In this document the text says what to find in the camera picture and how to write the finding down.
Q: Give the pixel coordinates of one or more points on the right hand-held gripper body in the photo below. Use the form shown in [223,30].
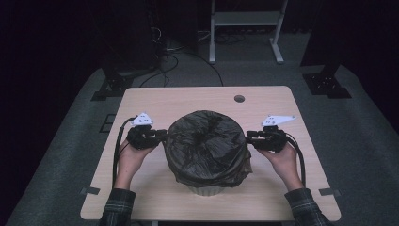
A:
[273,138]

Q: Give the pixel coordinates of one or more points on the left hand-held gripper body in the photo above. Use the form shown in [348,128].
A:
[142,136]

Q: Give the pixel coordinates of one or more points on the black plastic garbage bag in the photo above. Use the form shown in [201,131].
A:
[207,147]

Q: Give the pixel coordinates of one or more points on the green plastic bin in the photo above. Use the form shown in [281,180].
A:
[205,190]

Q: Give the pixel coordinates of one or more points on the person's left hand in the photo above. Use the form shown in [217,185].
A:
[130,163]

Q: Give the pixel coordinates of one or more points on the person's right hand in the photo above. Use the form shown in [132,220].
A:
[285,166]

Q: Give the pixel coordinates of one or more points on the round grey table grommet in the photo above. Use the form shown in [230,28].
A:
[239,98]

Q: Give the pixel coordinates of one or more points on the black metal stand base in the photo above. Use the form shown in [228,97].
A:
[327,86]
[113,88]

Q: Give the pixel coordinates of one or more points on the grey tape strip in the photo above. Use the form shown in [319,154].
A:
[91,190]
[329,191]

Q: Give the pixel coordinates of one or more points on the dark equipment cabinet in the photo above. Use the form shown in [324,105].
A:
[131,37]

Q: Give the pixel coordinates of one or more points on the white metal desk frame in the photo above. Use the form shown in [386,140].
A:
[247,18]

